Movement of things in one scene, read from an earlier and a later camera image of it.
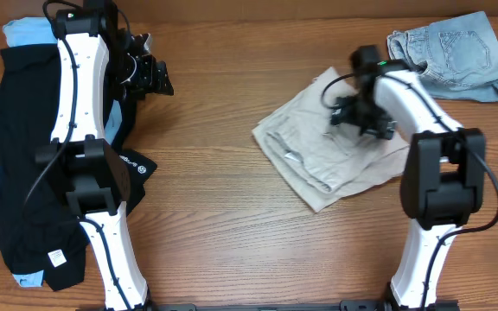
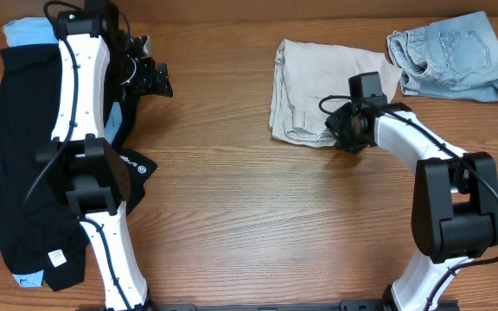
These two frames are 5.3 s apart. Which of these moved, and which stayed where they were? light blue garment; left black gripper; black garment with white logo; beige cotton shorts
Moved: beige cotton shorts
Stayed: light blue garment; left black gripper; black garment with white logo
